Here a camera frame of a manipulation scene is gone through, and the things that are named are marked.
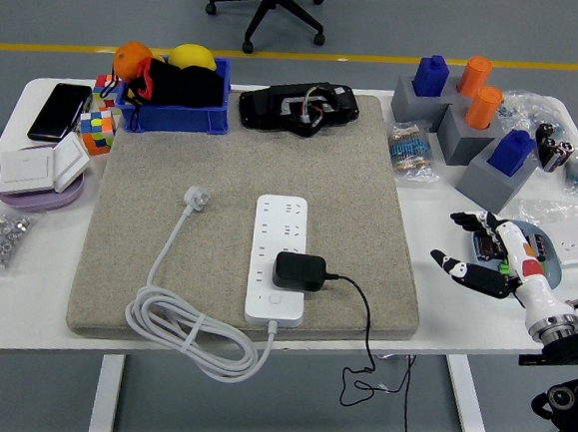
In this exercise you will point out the light blue plate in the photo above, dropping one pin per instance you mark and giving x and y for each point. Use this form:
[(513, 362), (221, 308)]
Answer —
[(554, 274)]

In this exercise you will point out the black capacitor bundle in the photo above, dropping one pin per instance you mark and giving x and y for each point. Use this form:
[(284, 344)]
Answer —
[(554, 149)]

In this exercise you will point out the clear bag around socket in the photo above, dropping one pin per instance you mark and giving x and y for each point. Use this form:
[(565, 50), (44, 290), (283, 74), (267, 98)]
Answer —
[(539, 213)]

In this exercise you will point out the purple plate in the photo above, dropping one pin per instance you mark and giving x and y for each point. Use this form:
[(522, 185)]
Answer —
[(40, 201)]

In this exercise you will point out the white flat wall switch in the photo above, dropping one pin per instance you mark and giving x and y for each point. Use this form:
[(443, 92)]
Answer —
[(24, 170)]

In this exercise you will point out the grey block with blue peg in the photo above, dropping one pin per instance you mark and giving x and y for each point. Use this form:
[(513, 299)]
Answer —
[(486, 189)]

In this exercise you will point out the black smartphone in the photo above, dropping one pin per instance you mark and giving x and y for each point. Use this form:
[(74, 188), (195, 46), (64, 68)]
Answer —
[(59, 110)]

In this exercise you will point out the white power strip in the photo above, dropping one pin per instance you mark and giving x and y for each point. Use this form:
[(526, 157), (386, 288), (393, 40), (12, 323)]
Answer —
[(279, 215)]

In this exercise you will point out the yellow lemon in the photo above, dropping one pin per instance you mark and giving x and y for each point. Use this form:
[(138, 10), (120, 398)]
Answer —
[(191, 55)]

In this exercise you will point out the grey block with orange cylinder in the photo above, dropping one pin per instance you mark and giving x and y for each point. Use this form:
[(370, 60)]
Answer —
[(457, 139)]

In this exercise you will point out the orange fruit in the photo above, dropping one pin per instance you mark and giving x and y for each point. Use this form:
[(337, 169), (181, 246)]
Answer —
[(128, 58)]

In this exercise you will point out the blue plastic bin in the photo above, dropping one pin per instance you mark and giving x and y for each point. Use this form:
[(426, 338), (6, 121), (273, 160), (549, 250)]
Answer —
[(176, 117)]

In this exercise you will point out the orange cylinder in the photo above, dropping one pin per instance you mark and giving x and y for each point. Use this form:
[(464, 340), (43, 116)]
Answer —
[(474, 75), (482, 108)]

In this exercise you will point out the grey block with two holes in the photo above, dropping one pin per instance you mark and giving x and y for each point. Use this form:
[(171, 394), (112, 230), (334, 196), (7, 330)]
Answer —
[(402, 107)]

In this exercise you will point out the grey-brown mat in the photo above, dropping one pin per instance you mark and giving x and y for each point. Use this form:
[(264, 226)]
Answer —
[(173, 157)]

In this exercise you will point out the black plug adapter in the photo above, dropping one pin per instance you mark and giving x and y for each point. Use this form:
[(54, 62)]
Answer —
[(299, 272)]

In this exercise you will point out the black table control panel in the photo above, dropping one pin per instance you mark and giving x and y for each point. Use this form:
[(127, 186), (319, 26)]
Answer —
[(530, 361)]

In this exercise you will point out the small colourful puzzle cube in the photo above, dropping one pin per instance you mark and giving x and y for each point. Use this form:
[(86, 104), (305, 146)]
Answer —
[(101, 86)]

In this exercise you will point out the black opened electronic device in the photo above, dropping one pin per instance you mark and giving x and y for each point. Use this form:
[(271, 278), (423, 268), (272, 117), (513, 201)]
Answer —
[(262, 106)]

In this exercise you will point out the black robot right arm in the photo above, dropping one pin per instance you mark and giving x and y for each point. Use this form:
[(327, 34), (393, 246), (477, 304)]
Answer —
[(569, 348)]

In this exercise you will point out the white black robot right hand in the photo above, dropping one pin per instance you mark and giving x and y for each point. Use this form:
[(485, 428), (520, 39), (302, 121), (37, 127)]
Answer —
[(529, 275)]

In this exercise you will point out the large colourful puzzle cube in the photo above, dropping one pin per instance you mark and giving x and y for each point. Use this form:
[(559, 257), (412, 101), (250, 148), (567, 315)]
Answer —
[(98, 131)]

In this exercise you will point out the white tilted wall switch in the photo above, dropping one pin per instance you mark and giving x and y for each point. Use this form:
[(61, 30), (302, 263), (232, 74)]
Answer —
[(70, 161)]

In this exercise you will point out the blue square peg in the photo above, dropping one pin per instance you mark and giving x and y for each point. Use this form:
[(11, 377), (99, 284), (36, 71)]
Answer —
[(430, 77), (509, 153)]

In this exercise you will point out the clear plastic bag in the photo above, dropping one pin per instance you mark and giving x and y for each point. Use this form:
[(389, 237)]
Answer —
[(527, 109)]

